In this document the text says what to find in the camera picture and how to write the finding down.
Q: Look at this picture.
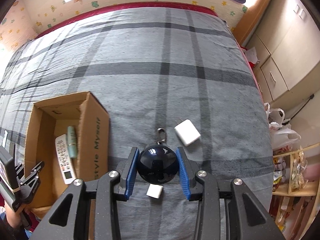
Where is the wooden shelf with clutter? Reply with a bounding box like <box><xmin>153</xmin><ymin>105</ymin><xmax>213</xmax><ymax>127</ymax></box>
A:
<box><xmin>269</xmin><ymin>143</ymin><xmax>319</xmax><ymax>239</ymax></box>

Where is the brown cardboard box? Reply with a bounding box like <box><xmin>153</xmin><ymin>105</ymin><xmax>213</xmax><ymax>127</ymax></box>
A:
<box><xmin>24</xmin><ymin>92</ymin><xmax>110</xmax><ymax>218</ymax></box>

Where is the grey plaid bed blanket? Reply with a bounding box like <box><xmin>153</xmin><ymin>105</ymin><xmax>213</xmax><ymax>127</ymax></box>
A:
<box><xmin>1</xmin><ymin>6</ymin><xmax>273</xmax><ymax>239</ymax></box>

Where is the white air conditioner remote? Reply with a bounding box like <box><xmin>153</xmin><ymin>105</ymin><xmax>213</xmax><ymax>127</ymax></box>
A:
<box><xmin>55</xmin><ymin>134</ymin><xmax>76</xmax><ymax>185</ymax></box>

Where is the large white charger plug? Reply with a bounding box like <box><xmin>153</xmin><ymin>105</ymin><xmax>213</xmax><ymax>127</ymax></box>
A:
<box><xmin>174</xmin><ymin>119</ymin><xmax>201</xmax><ymax>146</ymax></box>

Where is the small white charger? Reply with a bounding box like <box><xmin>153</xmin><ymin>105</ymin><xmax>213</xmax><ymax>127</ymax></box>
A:
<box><xmin>146</xmin><ymin>184</ymin><xmax>163</xmax><ymax>199</ymax></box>

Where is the light teal tube bottle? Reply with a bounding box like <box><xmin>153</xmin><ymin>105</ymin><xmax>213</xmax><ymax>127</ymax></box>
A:
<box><xmin>67</xmin><ymin>126</ymin><xmax>78</xmax><ymax>159</ymax></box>

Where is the white plastic bag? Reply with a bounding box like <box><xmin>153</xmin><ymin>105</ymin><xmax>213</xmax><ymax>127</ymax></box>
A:
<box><xmin>264</xmin><ymin>103</ymin><xmax>301</xmax><ymax>152</ymax></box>

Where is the beige wardrobe cabinet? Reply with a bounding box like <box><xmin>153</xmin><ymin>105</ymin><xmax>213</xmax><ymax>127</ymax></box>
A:
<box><xmin>247</xmin><ymin>0</ymin><xmax>319</xmax><ymax>111</ymax></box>

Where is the dark round glossy jar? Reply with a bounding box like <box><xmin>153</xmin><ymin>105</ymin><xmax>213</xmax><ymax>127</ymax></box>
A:
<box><xmin>137</xmin><ymin>144</ymin><xmax>179</xmax><ymax>185</ymax></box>

